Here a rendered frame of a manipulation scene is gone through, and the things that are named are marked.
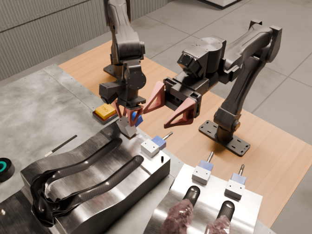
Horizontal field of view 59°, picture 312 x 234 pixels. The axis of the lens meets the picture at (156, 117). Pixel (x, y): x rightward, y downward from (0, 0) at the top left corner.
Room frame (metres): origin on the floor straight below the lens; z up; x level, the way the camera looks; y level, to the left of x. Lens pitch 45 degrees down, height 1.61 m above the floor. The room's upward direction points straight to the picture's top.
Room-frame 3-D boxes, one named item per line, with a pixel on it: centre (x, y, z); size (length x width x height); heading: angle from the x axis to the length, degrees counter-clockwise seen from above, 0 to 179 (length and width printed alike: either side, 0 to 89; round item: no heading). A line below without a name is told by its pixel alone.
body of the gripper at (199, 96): (0.50, -0.08, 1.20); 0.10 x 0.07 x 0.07; 47
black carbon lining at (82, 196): (0.45, 0.20, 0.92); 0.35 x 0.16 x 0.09; 135
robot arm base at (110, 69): (1.11, 0.17, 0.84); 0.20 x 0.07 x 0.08; 47
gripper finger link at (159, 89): (0.46, -0.01, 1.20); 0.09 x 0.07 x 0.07; 137
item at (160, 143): (0.60, -0.01, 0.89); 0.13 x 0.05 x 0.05; 136
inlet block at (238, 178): (0.47, -0.26, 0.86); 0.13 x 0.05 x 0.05; 152
